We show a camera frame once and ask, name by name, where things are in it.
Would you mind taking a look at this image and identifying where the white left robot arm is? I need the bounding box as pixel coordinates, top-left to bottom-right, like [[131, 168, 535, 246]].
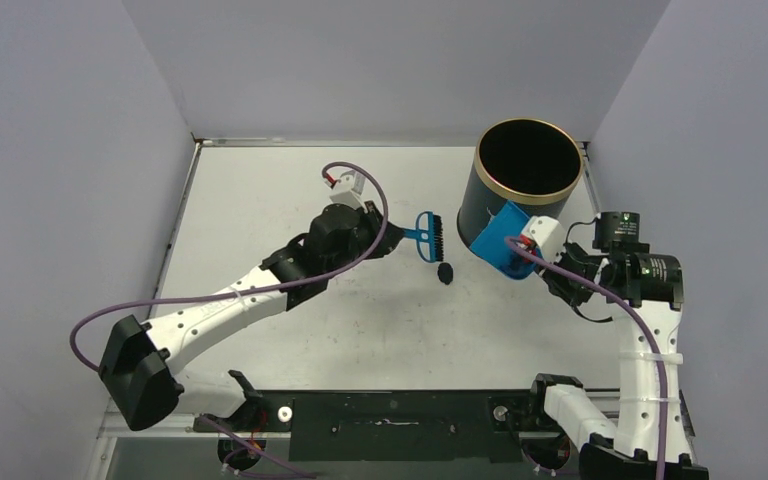
[[98, 202, 404, 431]]

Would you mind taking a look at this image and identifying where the small black paper ball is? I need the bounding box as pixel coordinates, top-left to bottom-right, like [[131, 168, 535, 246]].
[[437, 262, 454, 285]]

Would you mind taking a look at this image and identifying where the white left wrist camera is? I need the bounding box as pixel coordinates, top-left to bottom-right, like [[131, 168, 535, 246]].
[[329, 170, 366, 210]]

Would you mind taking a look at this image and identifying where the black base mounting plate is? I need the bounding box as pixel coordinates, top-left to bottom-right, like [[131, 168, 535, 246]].
[[193, 390, 574, 467]]

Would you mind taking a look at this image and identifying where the blue hand brush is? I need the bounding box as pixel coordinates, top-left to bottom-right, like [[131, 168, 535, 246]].
[[403, 211, 445, 263]]

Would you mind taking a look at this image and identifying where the blue plastic dustpan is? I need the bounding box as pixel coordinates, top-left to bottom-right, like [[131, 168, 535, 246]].
[[468, 201, 544, 283]]

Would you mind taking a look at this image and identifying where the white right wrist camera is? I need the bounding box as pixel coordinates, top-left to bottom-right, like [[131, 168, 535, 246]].
[[521, 216, 566, 263]]

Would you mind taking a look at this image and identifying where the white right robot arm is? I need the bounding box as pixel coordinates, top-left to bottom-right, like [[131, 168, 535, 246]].
[[520, 211, 710, 479]]

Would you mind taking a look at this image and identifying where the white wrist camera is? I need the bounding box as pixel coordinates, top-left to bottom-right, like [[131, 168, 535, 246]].
[[329, 170, 366, 210], [521, 216, 566, 263]]

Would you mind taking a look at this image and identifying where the dark green waste bin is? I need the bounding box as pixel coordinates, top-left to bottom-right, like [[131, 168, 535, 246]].
[[456, 118, 584, 246]]

